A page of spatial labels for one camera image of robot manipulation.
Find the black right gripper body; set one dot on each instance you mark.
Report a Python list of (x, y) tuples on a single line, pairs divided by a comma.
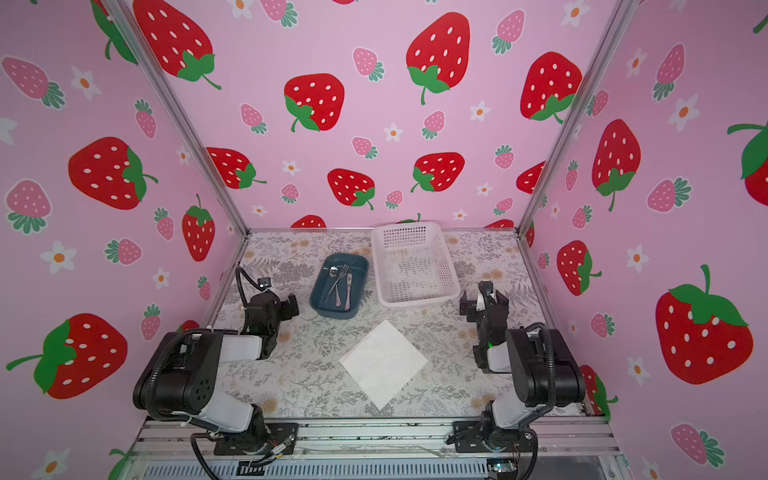
[(480, 319)]

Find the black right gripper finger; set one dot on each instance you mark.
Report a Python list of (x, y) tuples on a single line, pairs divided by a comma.
[(486, 292), (467, 306)]

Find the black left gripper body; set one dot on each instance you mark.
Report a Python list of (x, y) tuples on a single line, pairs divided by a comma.
[(275, 327)]

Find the silver fork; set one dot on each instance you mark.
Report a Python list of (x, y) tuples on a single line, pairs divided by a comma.
[(345, 269)]

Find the silver spoon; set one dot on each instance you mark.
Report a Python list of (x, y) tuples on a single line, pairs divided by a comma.
[(336, 273)]

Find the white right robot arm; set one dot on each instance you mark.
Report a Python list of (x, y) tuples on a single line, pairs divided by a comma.
[(543, 371)]

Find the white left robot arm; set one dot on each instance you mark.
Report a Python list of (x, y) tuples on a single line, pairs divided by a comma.
[(179, 382)]

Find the white paper napkin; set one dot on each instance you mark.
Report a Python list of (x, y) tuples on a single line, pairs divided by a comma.
[(382, 363)]

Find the teal plastic tray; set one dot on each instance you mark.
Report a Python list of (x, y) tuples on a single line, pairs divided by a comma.
[(359, 266)]

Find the white perforated plastic basket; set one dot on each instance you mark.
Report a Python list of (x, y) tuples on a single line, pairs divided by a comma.
[(413, 266)]

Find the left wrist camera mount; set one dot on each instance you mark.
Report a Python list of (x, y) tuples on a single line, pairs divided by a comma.
[(263, 283)]

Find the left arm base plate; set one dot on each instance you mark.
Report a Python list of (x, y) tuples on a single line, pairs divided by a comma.
[(270, 439)]

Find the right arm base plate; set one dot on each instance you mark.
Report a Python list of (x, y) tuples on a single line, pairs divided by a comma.
[(476, 437)]

